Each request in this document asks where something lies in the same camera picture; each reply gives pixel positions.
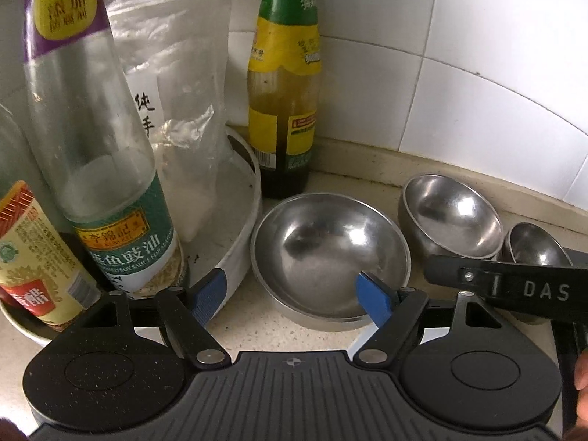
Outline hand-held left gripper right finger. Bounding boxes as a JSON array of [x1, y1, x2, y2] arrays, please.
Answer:
[[351, 272, 506, 365]]

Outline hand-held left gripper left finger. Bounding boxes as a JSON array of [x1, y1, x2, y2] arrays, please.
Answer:
[[64, 269, 231, 370]]

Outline large steel bowl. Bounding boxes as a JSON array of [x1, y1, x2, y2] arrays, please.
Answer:
[[250, 193, 412, 331]]

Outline person's right hand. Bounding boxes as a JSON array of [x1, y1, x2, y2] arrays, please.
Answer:
[[574, 351, 588, 393]]

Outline small steel bowl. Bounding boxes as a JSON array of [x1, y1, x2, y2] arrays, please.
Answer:
[[502, 222, 575, 325]]

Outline white round tray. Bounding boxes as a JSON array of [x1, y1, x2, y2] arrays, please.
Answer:
[[0, 122, 262, 347]]

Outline medium steel bowl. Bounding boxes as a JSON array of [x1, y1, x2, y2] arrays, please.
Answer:
[[397, 173, 505, 260]]

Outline clear bottle purple neck label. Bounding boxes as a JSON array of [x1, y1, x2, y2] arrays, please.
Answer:
[[21, 0, 191, 299]]

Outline yellow cap vinegar bottle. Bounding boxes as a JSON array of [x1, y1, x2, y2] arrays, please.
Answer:
[[0, 101, 104, 332]]

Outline clear plastic bag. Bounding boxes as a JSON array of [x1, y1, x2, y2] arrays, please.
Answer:
[[98, 0, 235, 244]]

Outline yellow green label sauce bottle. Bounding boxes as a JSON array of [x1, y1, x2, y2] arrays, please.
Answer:
[[245, 0, 322, 200]]

